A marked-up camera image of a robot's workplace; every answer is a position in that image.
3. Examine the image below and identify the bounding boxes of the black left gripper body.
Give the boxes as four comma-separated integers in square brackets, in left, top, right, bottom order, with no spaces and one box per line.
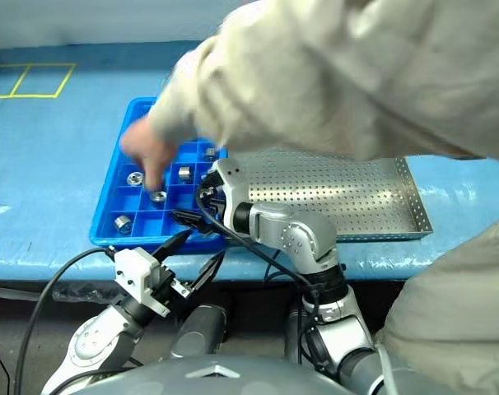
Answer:
[150,265,197,308]

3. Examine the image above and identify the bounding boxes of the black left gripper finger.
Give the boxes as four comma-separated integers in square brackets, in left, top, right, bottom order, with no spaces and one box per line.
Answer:
[152,229,192,263]
[189,249,226,294]

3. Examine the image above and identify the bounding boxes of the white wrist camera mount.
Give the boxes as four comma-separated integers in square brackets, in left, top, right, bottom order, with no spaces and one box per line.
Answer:
[113,246,170,318]
[211,158,254,230]

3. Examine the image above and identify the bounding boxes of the perforated metal tray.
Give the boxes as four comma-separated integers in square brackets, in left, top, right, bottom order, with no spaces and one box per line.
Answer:
[228,147,434,244]

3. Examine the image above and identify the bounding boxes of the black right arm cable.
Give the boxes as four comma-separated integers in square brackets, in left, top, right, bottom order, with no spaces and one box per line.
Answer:
[195,183,320,367]

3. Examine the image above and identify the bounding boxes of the beige clothed person body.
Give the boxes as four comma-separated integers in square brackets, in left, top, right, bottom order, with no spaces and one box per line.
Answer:
[375,213,499,395]

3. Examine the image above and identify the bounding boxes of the blue compartment tray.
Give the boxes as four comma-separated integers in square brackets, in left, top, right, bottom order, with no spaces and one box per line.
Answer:
[88,96,230,254]

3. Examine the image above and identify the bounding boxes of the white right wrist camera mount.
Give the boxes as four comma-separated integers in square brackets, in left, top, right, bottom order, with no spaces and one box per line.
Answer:
[211,158,254,230]

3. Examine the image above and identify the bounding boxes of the dark grey rounded cylinder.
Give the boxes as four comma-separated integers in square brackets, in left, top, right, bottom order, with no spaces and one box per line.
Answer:
[169,304,230,359]
[284,302,316,365]

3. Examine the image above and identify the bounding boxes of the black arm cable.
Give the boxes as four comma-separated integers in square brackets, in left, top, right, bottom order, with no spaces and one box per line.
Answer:
[195,183,320,367]
[12,246,117,395]

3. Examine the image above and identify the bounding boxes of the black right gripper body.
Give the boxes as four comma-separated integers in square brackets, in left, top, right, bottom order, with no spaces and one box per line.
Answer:
[198,170,228,225]

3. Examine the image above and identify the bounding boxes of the grey robot torso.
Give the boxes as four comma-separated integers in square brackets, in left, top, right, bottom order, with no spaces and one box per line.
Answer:
[80,355,357,395]

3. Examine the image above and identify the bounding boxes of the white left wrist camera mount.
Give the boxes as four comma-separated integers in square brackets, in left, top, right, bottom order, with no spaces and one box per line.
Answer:
[113,246,170,318]

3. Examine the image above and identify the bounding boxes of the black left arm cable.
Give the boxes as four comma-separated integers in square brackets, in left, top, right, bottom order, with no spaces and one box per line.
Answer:
[12,246,117,395]

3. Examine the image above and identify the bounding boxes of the beige sleeved person arm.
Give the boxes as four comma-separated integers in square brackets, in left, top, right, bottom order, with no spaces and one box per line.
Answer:
[149,0,499,161]

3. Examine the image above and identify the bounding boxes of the person's bare hand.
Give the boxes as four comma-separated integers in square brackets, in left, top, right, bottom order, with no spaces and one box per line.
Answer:
[120,114,180,193]

